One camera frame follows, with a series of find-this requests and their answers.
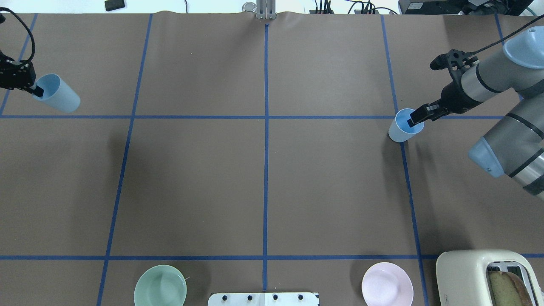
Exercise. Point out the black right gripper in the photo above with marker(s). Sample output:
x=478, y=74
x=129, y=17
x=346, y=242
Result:
x=455, y=97

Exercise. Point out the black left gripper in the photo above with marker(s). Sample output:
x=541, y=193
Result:
x=17, y=75

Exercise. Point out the light blue cup robot-left side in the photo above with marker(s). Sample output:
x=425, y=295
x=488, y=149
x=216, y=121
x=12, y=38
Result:
x=57, y=93

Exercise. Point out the light blue cup robot-right side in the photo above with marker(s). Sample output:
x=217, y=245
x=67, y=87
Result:
x=400, y=131

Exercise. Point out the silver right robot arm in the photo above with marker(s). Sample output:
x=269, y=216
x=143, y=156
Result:
x=513, y=147

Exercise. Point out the black smartphone on table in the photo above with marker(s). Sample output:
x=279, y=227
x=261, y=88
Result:
x=111, y=5

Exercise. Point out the cream two-slot toaster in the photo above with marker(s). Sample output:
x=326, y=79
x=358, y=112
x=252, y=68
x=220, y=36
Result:
x=487, y=277

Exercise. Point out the pink plastic bowl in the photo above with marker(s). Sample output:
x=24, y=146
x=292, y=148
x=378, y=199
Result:
x=387, y=284

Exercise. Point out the toasted bread slice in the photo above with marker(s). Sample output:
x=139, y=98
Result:
x=507, y=289

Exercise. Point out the green plastic bowl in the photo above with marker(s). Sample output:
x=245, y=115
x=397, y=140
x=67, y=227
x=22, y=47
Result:
x=161, y=285

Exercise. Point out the aluminium frame post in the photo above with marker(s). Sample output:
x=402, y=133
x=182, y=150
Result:
x=265, y=9

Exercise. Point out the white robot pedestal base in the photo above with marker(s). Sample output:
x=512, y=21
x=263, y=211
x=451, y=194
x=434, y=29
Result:
x=265, y=299

